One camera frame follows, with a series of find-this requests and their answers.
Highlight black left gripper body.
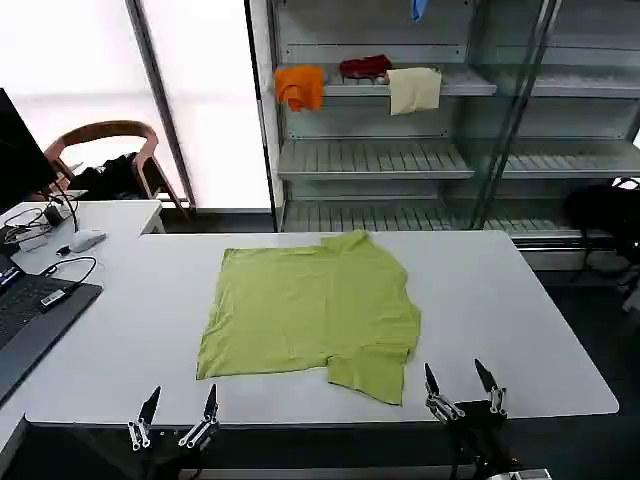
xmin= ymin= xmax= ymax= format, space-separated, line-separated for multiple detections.
xmin=158 ymin=424 xmax=221 ymax=476

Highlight green t-shirt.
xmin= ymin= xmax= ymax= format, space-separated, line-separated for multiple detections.
xmin=195 ymin=229 xmax=423 ymax=407

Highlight black dongle with white label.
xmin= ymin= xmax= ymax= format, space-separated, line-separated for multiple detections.
xmin=38 ymin=286 xmax=70 ymax=308

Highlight white computer mouse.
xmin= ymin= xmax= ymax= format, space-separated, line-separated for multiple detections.
xmin=68 ymin=228 xmax=108 ymax=253

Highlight black looped cable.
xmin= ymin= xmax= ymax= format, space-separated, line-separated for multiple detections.
xmin=39 ymin=256 xmax=98 ymax=294

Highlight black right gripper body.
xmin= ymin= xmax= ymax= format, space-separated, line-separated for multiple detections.
xmin=449 ymin=399 xmax=506 ymax=471

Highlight dark grey laptop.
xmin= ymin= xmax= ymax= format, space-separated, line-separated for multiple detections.
xmin=0 ymin=252 xmax=104 ymax=404

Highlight grey metal shelf rack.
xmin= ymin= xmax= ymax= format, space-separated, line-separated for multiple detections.
xmin=247 ymin=0 xmax=640 ymax=271

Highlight dark window post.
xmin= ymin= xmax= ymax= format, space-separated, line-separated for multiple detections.
xmin=124 ymin=0 xmax=197 ymax=209

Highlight black garment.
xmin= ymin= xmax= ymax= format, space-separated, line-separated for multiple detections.
xmin=72 ymin=152 xmax=147 ymax=201

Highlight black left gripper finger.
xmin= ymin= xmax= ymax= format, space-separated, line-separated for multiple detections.
xmin=127 ymin=385 xmax=162 ymax=452
xmin=178 ymin=383 xmax=220 ymax=448

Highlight tangled black cables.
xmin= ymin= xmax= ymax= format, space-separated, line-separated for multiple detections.
xmin=0 ymin=206 xmax=52 ymax=246

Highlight black computer monitor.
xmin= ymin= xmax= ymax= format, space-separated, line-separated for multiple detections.
xmin=0 ymin=88 xmax=56 ymax=214

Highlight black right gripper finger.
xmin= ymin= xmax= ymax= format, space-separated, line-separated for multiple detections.
xmin=474 ymin=358 xmax=507 ymax=416
xmin=424 ymin=362 xmax=466 ymax=424

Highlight brown wooden chair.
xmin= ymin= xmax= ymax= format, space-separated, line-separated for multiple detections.
xmin=43 ymin=119 xmax=194 ymax=221

